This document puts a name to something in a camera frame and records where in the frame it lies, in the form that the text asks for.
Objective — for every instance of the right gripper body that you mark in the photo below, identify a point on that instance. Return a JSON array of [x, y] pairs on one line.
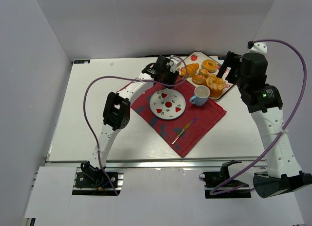
[[230, 64]]

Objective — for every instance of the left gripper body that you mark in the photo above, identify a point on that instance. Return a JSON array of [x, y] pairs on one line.
[[168, 77]]

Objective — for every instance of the metal serving tongs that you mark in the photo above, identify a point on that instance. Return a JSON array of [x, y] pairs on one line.
[[161, 89]]

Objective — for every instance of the croissant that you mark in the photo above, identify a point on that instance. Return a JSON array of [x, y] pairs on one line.
[[190, 70]]

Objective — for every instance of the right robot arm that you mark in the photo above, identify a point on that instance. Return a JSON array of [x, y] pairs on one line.
[[264, 103]]

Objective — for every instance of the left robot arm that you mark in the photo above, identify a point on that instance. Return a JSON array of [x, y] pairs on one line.
[[116, 114]]

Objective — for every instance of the large sesame flower bread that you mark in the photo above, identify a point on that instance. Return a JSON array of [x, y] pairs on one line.
[[216, 85]]

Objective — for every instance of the small round bun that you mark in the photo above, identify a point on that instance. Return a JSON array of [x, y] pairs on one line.
[[203, 72]]

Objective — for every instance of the strawberry pattern tray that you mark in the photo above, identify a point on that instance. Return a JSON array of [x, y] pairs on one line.
[[199, 57]]

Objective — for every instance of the sugared cream bun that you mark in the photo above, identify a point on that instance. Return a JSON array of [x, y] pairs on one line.
[[199, 79]]

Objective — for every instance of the watermelon pattern plate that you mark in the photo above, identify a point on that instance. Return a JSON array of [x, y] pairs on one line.
[[168, 104]]

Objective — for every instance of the light blue mug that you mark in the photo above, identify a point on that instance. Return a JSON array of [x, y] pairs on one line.
[[201, 95]]

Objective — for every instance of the iridescent table knife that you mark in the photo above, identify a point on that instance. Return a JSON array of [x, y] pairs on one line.
[[184, 129]]

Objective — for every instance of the red cloth placemat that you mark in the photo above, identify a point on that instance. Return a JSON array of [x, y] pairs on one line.
[[208, 116]]

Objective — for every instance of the left table logo sticker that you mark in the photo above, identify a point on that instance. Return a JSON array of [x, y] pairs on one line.
[[81, 61]]

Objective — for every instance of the glazed ring donut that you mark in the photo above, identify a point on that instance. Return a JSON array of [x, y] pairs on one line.
[[209, 65]]

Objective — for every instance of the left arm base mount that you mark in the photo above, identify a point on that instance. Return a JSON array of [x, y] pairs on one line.
[[92, 181]]

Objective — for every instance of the aluminium table rail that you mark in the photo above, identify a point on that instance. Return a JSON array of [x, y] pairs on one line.
[[161, 163]]

